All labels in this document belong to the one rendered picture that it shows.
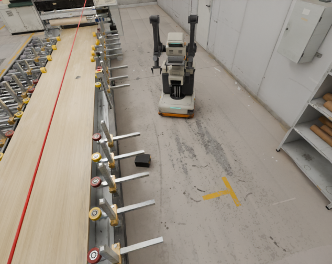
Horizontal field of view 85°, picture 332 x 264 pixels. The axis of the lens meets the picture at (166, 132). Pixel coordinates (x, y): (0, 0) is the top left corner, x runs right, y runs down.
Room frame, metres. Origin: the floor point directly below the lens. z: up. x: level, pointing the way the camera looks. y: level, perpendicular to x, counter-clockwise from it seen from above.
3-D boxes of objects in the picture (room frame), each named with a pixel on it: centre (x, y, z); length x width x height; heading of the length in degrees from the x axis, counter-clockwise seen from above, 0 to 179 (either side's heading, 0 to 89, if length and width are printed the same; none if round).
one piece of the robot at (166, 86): (2.81, -0.27, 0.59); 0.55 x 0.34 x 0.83; 79
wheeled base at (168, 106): (2.72, -0.25, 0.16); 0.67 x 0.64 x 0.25; 169
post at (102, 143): (0.96, 0.51, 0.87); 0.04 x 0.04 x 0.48; 12
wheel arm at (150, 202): (0.53, 0.33, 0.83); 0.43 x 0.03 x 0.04; 102
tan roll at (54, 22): (4.87, 1.87, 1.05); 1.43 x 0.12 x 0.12; 102
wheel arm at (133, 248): (0.28, 0.28, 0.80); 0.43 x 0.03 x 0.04; 102
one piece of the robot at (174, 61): (2.44, -0.19, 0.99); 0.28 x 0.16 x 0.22; 79
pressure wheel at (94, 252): (0.24, 0.47, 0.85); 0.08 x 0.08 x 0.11
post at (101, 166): (0.71, 0.46, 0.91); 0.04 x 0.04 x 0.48; 12
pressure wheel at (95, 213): (0.49, 0.52, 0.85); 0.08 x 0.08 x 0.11
